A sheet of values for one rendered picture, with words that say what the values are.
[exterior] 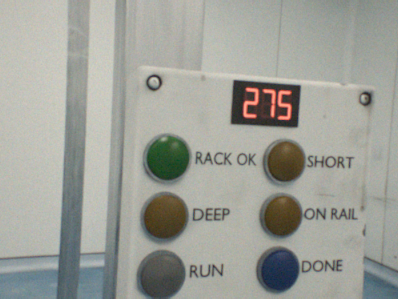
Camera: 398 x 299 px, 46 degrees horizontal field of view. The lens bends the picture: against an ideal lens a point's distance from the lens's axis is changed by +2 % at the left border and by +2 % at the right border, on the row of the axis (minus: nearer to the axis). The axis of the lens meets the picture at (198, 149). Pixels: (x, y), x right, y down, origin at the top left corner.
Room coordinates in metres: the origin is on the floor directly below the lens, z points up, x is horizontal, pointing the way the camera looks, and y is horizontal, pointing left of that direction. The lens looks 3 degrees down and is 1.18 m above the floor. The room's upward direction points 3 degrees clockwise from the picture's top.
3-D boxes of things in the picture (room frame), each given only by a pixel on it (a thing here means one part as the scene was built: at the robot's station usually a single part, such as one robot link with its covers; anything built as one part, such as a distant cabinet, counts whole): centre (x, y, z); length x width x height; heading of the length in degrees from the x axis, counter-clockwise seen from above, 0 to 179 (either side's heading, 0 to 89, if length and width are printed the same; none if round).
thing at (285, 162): (0.30, -0.06, 1.16); 0.03 x 0.01 x 0.03; 108
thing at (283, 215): (0.30, -0.06, 1.12); 0.03 x 0.01 x 0.03; 108
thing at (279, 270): (0.30, -0.06, 1.09); 0.03 x 0.01 x 0.03; 108
